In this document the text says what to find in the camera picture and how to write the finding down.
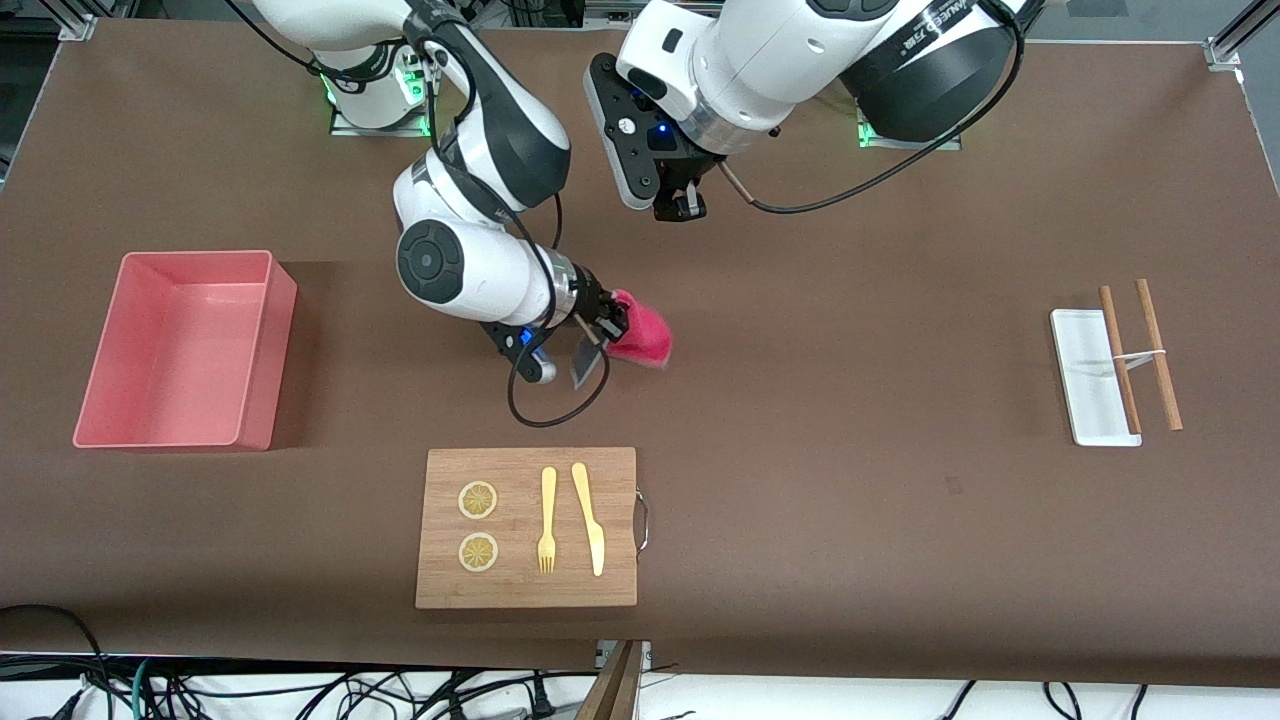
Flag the thick black floor cable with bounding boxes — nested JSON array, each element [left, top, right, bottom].
[[0, 604, 113, 720]]

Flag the yellow knife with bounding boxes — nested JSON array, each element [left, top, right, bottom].
[[571, 461, 607, 578]]

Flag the pink and grey cloth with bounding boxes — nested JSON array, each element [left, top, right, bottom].
[[570, 289, 674, 389]]

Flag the yellow fork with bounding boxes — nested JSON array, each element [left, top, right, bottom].
[[537, 466, 559, 575]]

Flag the wooden cutting board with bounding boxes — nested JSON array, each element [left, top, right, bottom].
[[414, 446, 639, 611]]

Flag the pink plastic bin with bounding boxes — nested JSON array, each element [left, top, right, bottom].
[[72, 250, 299, 453]]

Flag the white rectangular tray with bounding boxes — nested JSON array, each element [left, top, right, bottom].
[[1049, 308, 1143, 448]]

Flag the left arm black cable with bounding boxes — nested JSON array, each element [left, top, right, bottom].
[[720, 0, 1028, 216]]

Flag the wooden plank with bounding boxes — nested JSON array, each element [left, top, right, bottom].
[[575, 640, 646, 720]]

